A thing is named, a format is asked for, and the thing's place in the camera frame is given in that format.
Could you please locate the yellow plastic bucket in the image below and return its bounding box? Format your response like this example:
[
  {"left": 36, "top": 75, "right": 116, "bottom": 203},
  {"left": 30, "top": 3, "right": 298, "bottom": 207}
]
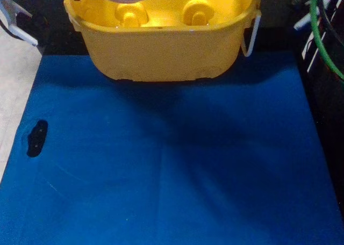
[{"left": 63, "top": 0, "right": 262, "bottom": 83}]

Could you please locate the blue table mat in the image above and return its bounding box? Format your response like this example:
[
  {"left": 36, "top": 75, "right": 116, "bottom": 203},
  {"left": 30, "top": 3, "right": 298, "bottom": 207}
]
[{"left": 0, "top": 51, "right": 344, "bottom": 245}]

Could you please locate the white strut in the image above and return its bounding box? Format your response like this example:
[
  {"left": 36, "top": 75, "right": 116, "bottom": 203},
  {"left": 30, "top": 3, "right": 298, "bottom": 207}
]
[{"left": 293, "top": 12, "right": 319, "bottom": 31}]

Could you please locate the black flat bracket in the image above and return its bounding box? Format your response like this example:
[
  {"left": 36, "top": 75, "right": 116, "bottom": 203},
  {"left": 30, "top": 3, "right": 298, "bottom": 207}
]
[{"left": 26, "top": 119, "right": 49, "bottom": 158}]

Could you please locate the green cable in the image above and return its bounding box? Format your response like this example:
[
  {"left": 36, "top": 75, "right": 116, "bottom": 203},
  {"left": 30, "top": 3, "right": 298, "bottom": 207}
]
[{"left": 308, "top": 0, "right": 344, "bottom": 81}]

